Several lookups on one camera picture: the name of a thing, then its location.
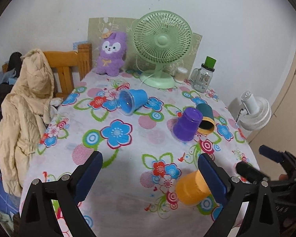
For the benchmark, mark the white floor fan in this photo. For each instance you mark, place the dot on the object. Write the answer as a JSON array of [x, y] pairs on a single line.
[[256, 112]]

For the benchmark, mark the purple plush toy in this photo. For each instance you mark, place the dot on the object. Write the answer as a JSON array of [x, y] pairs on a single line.
[[111, 53]]

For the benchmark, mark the floral tablecloth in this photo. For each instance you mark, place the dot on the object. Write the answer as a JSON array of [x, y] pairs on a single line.
[[134, 193]]

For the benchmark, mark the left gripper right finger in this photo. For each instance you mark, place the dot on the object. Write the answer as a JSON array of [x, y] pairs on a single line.
[[260, 218]]

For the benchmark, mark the orange plastic cup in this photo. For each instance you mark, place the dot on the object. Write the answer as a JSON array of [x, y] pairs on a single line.
[[192, 189]]

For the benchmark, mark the teal cup with yellow rim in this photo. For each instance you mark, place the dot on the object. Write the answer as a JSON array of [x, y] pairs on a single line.
[[207, 124]]

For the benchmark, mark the green desk fan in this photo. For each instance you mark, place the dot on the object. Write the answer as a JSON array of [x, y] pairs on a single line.
[[161, 38]]

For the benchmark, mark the blue plastic cup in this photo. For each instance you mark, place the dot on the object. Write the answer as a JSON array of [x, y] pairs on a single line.
[[129, 100]]

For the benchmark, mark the cotton swab container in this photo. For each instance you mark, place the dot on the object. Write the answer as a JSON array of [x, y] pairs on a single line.
[[180, 74]]

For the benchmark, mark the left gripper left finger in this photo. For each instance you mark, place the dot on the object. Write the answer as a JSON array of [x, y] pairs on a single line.
[[38, 217]]

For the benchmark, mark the wooden chair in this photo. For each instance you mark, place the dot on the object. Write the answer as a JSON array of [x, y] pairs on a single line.
[[67, 66]]

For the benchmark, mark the purple plastic cup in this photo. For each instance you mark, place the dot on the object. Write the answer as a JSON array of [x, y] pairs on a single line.
[[187, 125]]

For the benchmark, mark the beige puffer jacket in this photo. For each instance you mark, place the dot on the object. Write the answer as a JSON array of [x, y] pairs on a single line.
[[25, 114]]

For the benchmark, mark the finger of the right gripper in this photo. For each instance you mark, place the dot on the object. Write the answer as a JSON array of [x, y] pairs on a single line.
[[251, 174], [271, 154]]

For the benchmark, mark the beige patterned board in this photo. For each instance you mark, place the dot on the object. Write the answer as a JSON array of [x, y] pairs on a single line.
[[97, 27]]

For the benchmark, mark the glass mason jar mug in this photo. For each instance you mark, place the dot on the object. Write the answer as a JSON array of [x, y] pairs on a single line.
[[201, 77]]

